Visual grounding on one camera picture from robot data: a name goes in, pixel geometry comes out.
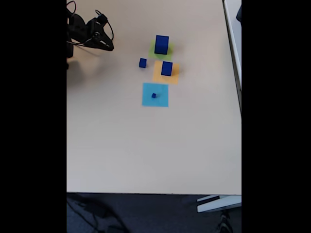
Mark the small blue cube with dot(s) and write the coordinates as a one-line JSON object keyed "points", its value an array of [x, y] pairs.
{"points": [[143, 63]]}

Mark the light blue paper square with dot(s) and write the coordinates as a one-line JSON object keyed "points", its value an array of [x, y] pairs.
{"points": [[148, 100]]}

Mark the green paper square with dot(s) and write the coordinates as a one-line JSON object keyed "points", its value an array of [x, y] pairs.
{"points": [[151, 54]]}

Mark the orange paper square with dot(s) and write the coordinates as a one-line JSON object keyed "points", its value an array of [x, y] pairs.
{"points": [[156, 75]]}

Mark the large blue cube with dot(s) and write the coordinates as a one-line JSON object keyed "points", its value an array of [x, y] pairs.
{"points": [[161, 44]]}

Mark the medium blue cube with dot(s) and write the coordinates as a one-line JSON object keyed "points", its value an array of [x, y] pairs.
{"points": [[166, 69]]}

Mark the dark blue object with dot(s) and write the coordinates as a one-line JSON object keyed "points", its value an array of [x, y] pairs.
{"points": [[239, 14]]}

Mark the white table foot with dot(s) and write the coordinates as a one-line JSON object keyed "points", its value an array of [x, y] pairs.
{"points": [[218, 205]]}

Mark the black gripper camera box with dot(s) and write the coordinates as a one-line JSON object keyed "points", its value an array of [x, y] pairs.
{"points": [[102, 18]]}

